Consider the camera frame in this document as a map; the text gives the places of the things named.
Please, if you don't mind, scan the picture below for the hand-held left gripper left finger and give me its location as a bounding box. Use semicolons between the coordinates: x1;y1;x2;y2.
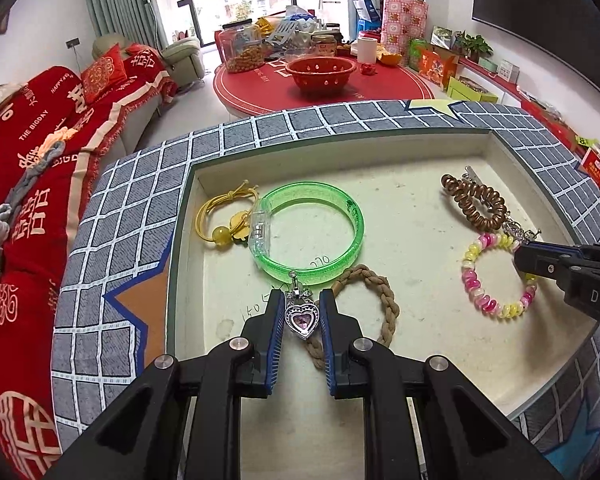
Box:
45;289;287;480

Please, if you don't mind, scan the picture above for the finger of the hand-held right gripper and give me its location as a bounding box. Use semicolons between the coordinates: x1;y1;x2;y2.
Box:
514;241;600;291

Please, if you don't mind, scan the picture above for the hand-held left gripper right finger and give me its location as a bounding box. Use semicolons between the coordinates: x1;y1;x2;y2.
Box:
319;287;566;480

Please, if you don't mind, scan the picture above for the silver chain charm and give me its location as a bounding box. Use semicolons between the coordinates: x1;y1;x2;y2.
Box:
502;220;542;247

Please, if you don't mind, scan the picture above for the silver heart pendant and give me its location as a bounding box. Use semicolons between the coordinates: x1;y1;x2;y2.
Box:
284;270;321;342

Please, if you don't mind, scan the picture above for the pink yellow beaded bracelet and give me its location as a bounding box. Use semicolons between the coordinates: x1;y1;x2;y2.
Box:
461;231;538;320

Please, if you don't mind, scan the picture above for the brown braided bracelet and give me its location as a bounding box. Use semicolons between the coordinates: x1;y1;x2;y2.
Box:
305;265;397;373

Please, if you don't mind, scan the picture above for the brown spiral hair tie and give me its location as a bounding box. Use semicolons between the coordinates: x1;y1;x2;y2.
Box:
440;173;508;233

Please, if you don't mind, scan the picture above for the grey-green shallow cardboard box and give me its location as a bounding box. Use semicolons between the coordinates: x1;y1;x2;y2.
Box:
166;127;600;480

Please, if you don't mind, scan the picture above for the green translucent bangle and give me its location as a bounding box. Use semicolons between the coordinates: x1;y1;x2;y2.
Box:
248;181;366;283

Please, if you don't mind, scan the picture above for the yellow hair tie with bead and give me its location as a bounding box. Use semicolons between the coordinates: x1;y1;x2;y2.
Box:
195;182;261;251

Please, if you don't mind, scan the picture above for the red television shelf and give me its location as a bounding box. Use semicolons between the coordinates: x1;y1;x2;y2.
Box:
457;55;581;146

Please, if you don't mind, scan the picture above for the green gift box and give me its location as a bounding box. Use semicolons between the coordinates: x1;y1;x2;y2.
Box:
447;77;498;103

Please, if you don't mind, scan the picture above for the grey grid-pattern tray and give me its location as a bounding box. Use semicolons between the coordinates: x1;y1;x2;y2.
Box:
50;99;600;480

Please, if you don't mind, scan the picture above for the orange red gift box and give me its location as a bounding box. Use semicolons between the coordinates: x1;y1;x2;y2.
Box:
418;47;458;92

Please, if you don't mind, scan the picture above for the green potted plant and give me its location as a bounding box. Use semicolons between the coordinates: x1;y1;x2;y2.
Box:
455;32;493;63

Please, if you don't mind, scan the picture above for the red round table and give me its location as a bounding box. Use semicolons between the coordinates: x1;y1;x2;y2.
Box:
214;52;436;123

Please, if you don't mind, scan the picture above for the red patterned rolled quilt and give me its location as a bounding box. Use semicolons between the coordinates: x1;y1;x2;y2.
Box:
381;0;429;67

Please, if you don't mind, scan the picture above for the red plastic colander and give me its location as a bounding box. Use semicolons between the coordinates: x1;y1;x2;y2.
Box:
285;56;358;98

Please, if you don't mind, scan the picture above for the white paper roll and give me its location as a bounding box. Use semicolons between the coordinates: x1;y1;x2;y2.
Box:
356;36;378;64

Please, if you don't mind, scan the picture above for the grey braided cloth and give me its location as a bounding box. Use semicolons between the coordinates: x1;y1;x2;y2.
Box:
0;140;66;306

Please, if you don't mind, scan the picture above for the small labelled glass jar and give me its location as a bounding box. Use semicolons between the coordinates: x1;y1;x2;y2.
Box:
311;34;337;58

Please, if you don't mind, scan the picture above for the clear plastic snack jar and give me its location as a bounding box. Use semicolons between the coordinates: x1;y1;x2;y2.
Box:
216;19;266;75

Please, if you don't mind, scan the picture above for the beige recliner armchair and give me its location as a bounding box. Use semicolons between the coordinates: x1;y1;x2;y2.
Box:
92;34;206;83

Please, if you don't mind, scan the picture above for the white paper bag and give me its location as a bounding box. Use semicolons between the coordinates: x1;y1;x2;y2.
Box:
352;0;383;23

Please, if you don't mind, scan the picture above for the red embroidered cushion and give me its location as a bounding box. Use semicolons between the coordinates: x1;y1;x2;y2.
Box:
81;44;131;106

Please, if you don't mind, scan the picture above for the red printed sofa cover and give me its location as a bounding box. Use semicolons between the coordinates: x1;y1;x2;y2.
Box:
0;42;181;480

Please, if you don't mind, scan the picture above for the green curtain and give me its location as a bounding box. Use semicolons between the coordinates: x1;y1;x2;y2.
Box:
80;0;176;51

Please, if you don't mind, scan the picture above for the black wall television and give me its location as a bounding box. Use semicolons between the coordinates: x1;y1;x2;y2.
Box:
472;0;600;91

